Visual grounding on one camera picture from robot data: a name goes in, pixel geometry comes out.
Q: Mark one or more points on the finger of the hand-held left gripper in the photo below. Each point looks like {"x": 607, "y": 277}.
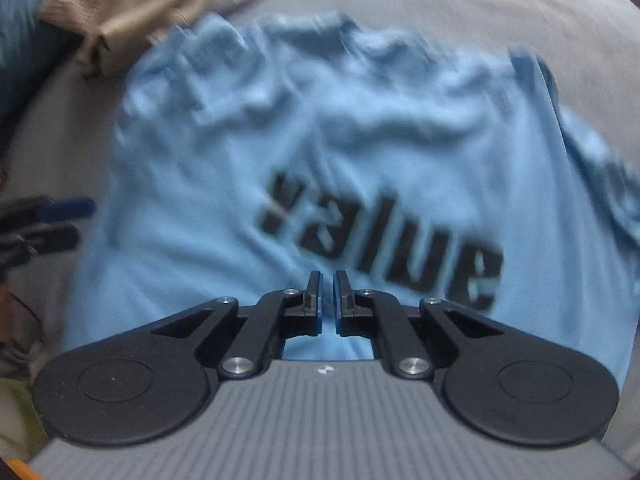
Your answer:
{"x": 57, "y": 240}
{"x": 67, "y": 208}

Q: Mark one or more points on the yellow-green cloth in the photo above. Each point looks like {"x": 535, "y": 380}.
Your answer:
{"x": 20, "y": 410}

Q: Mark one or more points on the teal blue cloth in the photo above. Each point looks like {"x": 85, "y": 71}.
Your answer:
{"x": 25, "y": 35}

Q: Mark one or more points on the light blue printed T-shirt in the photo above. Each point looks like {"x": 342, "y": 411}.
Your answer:
{"x": 400, "y": 160}

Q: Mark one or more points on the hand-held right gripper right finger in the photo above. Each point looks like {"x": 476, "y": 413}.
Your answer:
{"x": 339, "y": 307}

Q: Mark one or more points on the beige sweatshirt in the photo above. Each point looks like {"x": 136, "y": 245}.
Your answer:
{"x": 130, "y": 0}

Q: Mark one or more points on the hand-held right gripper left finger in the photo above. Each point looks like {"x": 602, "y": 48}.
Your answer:
{"x": 316, "y": 307}

